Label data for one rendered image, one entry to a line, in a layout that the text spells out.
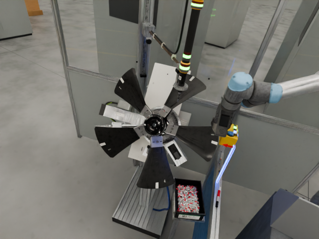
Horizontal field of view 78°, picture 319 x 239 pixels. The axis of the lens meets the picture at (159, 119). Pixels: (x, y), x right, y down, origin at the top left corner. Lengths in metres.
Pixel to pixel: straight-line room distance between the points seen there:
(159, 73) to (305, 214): 1.09
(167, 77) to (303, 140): 1.30
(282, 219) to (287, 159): 1.17
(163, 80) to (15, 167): 1.95
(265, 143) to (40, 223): 2.15
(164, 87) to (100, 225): 1.37
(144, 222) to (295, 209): 1.31
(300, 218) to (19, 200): 2.23
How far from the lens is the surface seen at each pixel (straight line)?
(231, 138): 1.39
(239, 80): 0.78
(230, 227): 2.27
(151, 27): 1.43
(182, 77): 0.93
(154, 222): 2.01
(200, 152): 1.07
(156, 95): 1.38
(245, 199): 2.51
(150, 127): 1.08
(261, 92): 0.82
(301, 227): 1.14
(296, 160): 2.25
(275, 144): 2.09
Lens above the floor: 1.91
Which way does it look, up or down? 38 degrees down
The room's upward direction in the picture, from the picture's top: 8 degrees clockwise
